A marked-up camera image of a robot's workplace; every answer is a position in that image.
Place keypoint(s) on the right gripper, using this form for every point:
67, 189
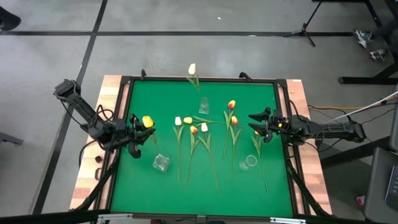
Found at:
281, 127

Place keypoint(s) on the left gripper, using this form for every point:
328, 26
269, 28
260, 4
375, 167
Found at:
126, 135

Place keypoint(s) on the yellow artificial tulip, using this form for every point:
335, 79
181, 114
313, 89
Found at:
187, 120
147, 121
257, 133

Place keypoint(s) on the red-yellow artificial tulip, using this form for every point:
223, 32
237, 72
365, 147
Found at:
231, 104
193, 129
234, 120

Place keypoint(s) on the white artificial tulip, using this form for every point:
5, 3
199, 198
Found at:
204, 127
192, 69
178, 120

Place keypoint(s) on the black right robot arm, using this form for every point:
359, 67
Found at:
335, 129

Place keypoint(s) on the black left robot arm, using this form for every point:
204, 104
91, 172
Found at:
77, 104

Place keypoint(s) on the cut-glass patterned vase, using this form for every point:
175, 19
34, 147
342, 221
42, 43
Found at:
161, 162

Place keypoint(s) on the smooth glass carafe vase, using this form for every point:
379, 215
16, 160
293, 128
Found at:
248, 161

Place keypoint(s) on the small brown block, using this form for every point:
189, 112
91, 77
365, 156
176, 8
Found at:
98, 159

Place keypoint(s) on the small square glass bottle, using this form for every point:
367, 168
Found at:
204, 105

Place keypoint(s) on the black diagonal strut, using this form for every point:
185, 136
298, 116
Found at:
306, 193
99, 186

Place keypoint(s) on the green table mat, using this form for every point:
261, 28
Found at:
202, 199

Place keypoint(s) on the black table leg bar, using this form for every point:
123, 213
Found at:
354, 152

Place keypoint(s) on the black tripod stand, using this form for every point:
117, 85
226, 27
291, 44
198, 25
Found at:
303, 31

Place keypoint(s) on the white pole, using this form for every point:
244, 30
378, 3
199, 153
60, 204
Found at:
367, 107

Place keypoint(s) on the small pink object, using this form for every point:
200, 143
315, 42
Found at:
360, 200

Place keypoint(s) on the grey equipment case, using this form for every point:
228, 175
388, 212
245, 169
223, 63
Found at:
376, 186

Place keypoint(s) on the person's patterned shoe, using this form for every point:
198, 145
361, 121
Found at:
362, 37
377, 55

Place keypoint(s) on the grey chair leg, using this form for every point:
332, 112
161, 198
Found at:
11, 138

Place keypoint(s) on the black keypad device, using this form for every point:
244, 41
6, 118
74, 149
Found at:
392, 185

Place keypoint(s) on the person's dark shoe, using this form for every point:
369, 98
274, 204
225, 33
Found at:
7, 20

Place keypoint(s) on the black frame clamp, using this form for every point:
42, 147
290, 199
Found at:
143, 74
245, 75

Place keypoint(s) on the black table frame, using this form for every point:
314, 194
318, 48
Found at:
161, 78

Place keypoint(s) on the silver metal bracket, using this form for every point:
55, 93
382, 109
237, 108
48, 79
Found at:
287, 220
115, 216

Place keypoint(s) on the black desk frame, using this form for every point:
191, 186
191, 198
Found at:
357, 80

